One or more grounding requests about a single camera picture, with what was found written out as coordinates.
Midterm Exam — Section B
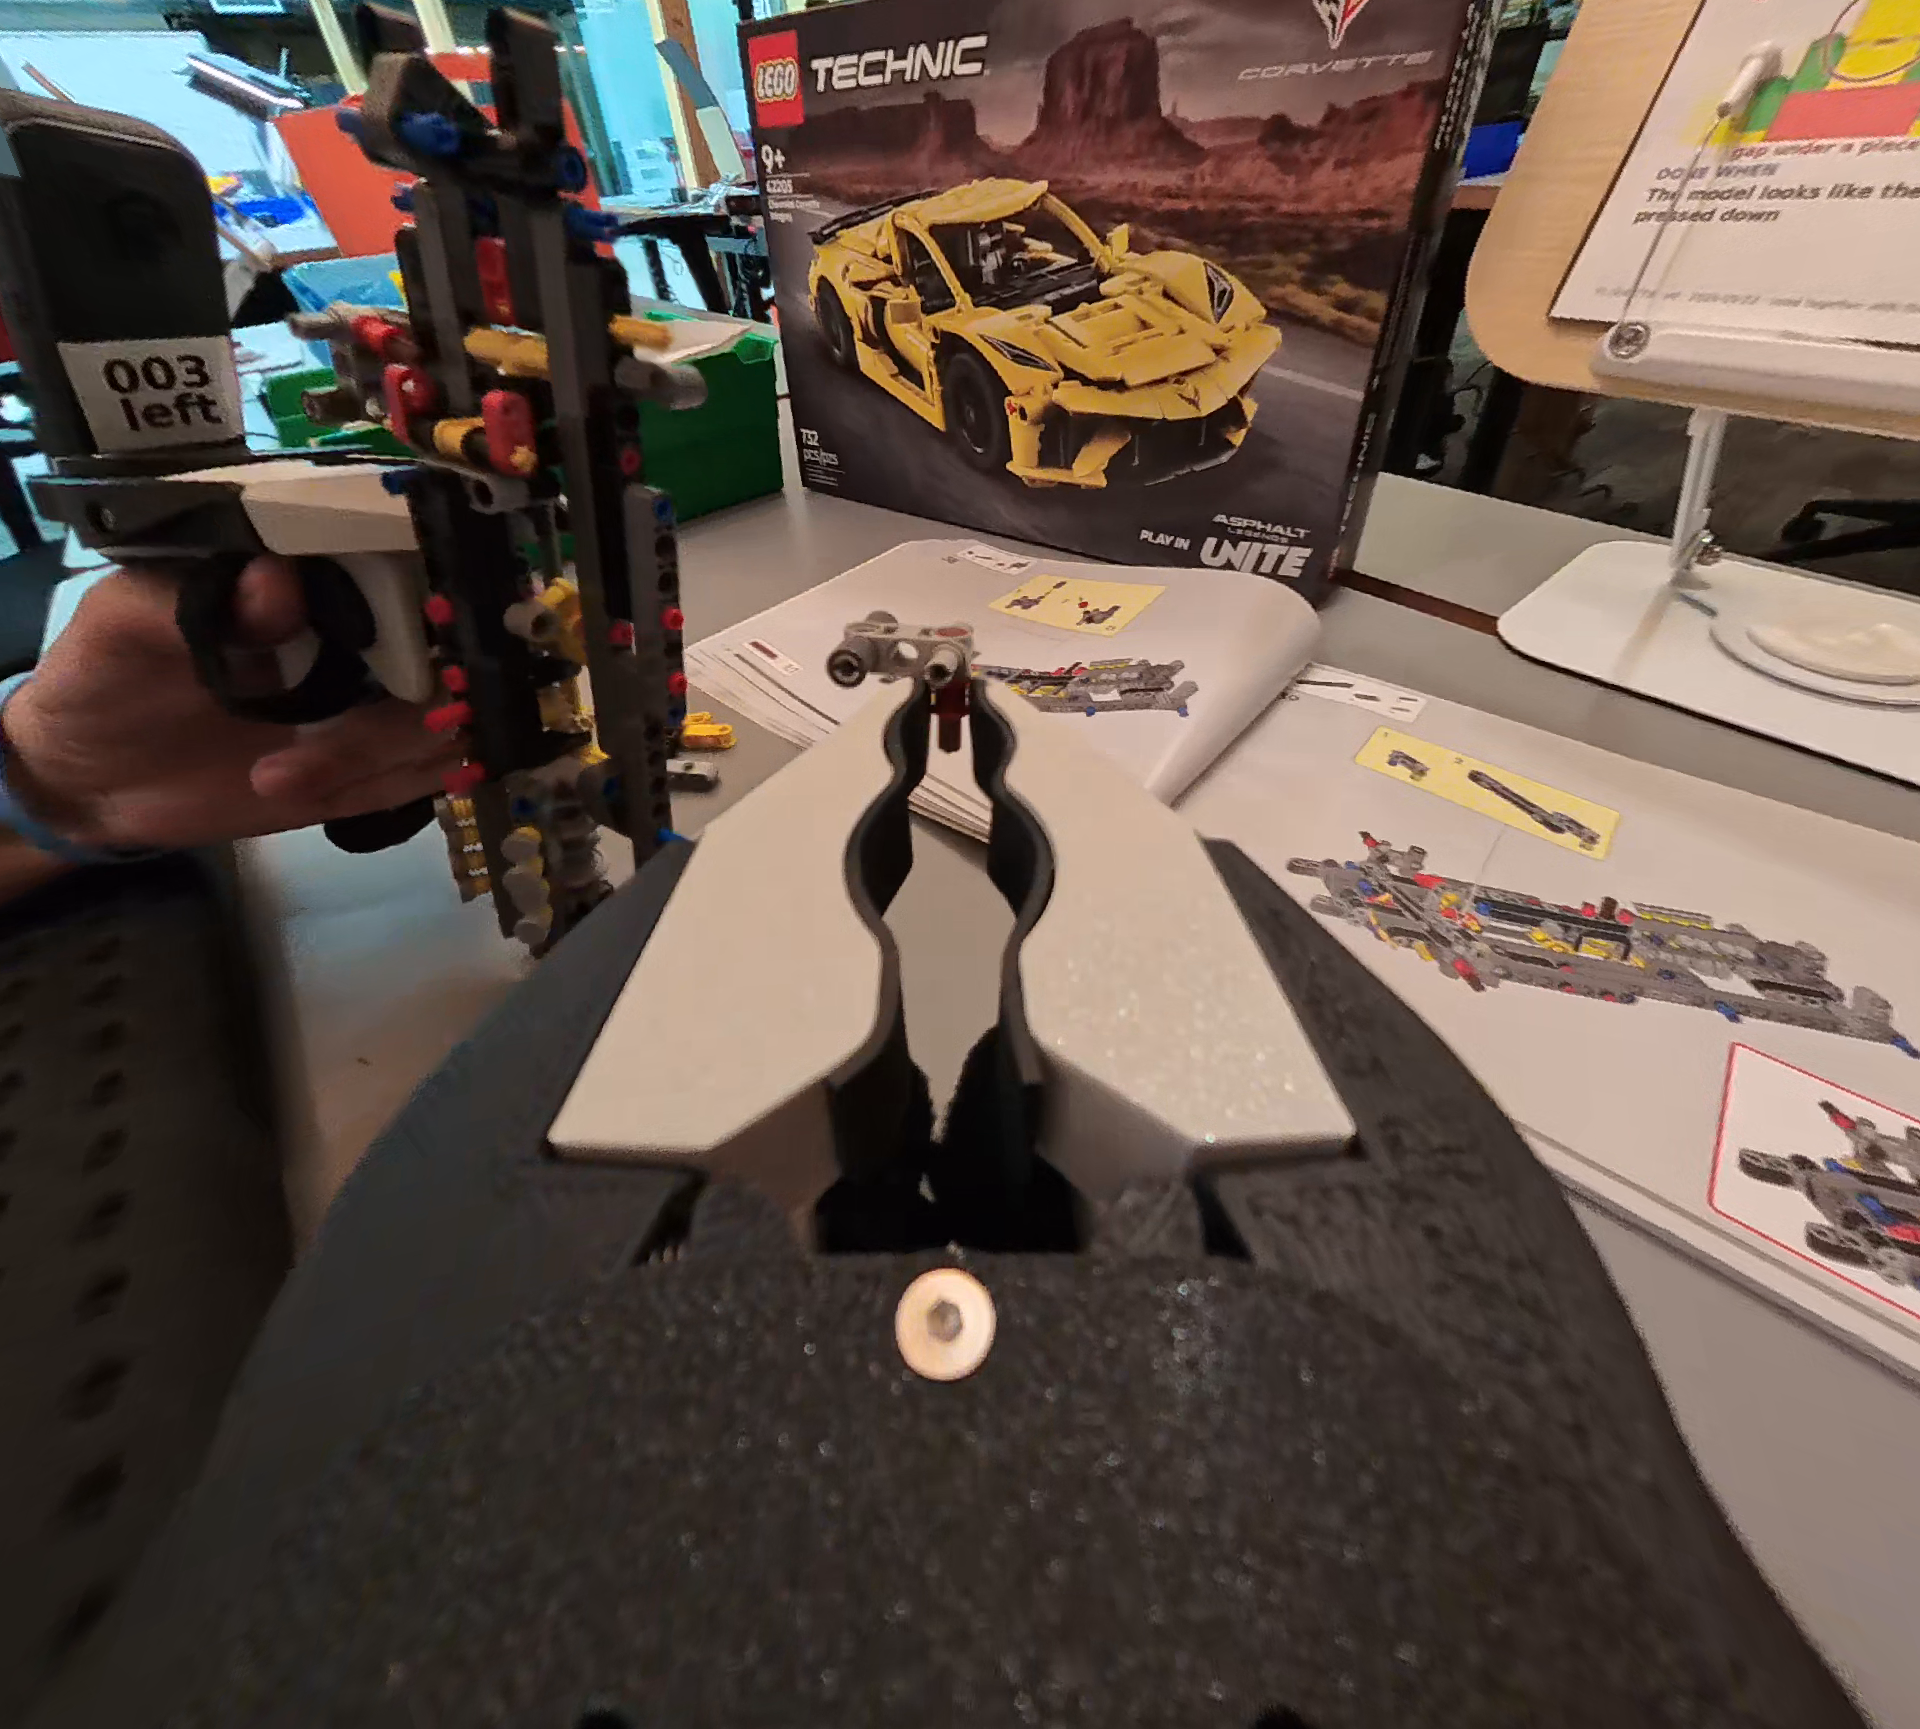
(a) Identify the orange bag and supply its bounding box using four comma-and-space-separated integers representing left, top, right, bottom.
273, 55, 503, 259

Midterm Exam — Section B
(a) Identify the green plastic bin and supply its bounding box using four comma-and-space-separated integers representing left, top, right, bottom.
261, 327, 785, 527

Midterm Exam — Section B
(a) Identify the small grey connector red pin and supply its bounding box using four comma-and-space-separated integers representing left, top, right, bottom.
827, 614, 979, 750

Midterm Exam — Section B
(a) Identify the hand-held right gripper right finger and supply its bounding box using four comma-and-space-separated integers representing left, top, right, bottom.
934, 676, 1359, 1225

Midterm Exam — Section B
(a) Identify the lego set box yellow car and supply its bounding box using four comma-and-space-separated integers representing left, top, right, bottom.
738, 0, 1529, 607

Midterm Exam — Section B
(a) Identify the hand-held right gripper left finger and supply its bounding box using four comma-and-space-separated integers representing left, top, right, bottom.
545, 676, 935, 1254

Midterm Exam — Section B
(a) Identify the printed instruction sheet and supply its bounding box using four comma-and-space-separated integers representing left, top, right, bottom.
1547, 0, 1920, 342

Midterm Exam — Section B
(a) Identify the wooden document board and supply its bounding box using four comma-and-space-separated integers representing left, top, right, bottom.
1466, 0, 1920, 440

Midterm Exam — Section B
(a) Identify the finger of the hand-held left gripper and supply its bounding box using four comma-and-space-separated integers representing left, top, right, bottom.
235, 461, 433, 561

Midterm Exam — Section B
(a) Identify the person's left hand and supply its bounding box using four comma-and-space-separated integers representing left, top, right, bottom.
0, 555, 470, 861

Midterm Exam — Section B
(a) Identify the lego car chassis model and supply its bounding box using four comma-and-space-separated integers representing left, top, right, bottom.
291, 0, 714, 958

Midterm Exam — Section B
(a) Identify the lego instruction booklet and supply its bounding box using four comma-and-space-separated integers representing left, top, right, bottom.
681, 538, 1920, 1378

